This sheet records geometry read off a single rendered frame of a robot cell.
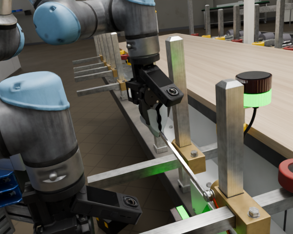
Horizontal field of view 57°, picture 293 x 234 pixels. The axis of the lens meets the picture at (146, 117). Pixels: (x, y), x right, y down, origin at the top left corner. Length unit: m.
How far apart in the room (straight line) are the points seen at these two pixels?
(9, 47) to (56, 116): 0.57
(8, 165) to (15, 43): 0.36
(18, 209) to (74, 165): 0.49
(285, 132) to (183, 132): 0.26
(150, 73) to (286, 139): 0.36
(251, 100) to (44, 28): 0.39
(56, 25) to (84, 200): 0.30
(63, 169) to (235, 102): 0.30
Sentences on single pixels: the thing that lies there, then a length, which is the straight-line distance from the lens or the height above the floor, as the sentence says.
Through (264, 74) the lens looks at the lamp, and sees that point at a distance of 0.51.
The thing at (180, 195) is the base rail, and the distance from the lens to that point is 0.85.
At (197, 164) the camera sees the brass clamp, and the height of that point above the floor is 0.84.
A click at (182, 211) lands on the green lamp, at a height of 0.70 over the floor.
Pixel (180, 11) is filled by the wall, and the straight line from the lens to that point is 12.92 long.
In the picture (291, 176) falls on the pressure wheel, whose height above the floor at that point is 0.91.
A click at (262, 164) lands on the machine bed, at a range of 0.85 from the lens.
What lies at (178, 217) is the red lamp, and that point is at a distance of 0.78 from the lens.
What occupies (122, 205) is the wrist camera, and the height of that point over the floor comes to 0.96.
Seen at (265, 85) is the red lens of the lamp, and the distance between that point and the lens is 0.49.
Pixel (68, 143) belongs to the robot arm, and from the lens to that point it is 0.37.
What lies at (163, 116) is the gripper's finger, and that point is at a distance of 0.68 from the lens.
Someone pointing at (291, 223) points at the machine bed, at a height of 0.67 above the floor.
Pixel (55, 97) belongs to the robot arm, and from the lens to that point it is 0.34.
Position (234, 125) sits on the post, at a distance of 0.50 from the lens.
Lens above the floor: 1.24
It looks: 23 degrees down
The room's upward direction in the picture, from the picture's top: 8 degrees counter-clockwise
